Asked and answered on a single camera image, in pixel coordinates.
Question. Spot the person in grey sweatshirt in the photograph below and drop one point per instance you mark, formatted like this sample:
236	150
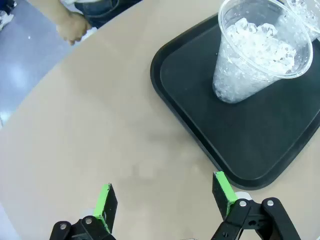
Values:
72	1

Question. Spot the clear plastic cup with ice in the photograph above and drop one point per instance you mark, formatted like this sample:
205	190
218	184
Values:
240	75

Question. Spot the person's right hand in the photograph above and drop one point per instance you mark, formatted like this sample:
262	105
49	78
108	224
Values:
73	27

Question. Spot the person's right forearm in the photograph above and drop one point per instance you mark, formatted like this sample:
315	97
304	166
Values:
50	7

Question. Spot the person's dark blue jeans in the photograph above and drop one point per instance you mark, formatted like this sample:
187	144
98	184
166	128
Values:
105	10

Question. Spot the black plastic serving tray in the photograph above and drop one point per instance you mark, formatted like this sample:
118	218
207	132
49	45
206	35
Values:
250	137

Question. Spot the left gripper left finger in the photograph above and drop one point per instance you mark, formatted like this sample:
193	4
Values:
105	210

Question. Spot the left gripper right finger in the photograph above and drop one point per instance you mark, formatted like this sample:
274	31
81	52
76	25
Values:
225	197

